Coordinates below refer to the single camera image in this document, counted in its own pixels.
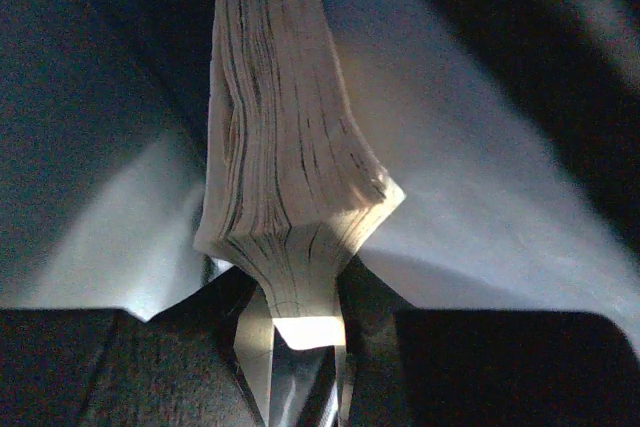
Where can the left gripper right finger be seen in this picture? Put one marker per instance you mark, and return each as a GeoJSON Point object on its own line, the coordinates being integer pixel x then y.
{"type": "Point", "coordinates": [466, 361]}

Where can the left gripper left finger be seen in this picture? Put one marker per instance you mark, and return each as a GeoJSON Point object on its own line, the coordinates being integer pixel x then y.
{"type": "Point", "coordinates": [105, 367]}

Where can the yellow Treehouse book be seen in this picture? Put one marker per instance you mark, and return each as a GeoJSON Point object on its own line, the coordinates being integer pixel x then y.
{"type": "Point", "coordinates": [293, 190]}

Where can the blue student backpack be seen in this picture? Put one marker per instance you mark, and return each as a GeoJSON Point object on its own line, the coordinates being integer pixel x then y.
{"type": "Point", "coordinates": [103, 103]}

